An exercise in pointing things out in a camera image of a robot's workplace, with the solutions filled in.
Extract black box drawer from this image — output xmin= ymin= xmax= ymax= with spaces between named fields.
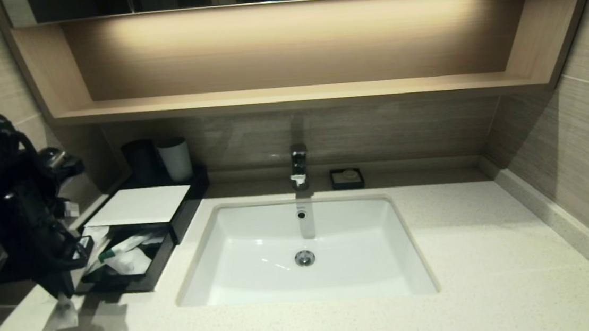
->
xmin=68 ymin=220 xmax=181 ymax=298

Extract black amenity box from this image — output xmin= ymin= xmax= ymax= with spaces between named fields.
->
xmin=80 ymin=164 xmax=215 ymax=253

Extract clear plastic amenity packet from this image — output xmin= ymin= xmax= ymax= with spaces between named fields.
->
xmin=104 ymin=248 xmax=154 ymax=278

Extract black cup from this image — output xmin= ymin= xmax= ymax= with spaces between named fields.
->
xmin=121 ymin=138 xmax=162 ymax=188

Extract white cup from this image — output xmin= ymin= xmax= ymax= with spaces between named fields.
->
xmin=156 ymin=136 xmax=194 ymax=184

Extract chrome sink drain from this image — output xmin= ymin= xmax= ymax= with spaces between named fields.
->
xmin=295 ymin=250 xmax=317 ymax=268

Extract chrome faucet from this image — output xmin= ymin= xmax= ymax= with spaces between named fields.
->
xmin=288 ymin=143 xmax=311 ymax=191

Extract black soap dish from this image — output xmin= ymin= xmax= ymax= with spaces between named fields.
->
xmin=329 ymin=166 xmax=366 ymax=191

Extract white sink basin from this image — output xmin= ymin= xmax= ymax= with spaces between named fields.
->
xmin=169 ymin=187 xmax=440 ymax=317

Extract light wooden wall shelf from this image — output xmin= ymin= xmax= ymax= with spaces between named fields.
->
xmin=0 ymin=0 xmax=589 ymax=140

